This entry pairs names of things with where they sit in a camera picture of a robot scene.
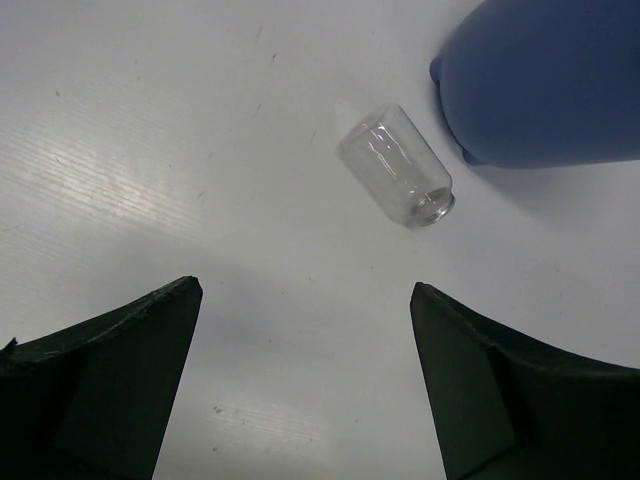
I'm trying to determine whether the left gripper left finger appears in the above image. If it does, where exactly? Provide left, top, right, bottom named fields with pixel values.
left=1, top=276, right=203, bottom=479

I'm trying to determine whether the blue bin with yellow rim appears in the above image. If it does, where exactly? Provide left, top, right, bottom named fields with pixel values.
left=430, top=1, right=639, bottom=169

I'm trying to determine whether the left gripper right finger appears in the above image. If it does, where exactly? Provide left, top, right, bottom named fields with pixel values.
left=410, top=283, right=639, bottom=479

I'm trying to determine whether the clear bottle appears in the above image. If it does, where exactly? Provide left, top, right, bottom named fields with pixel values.
left=338, top=104, right=455, bottom=229

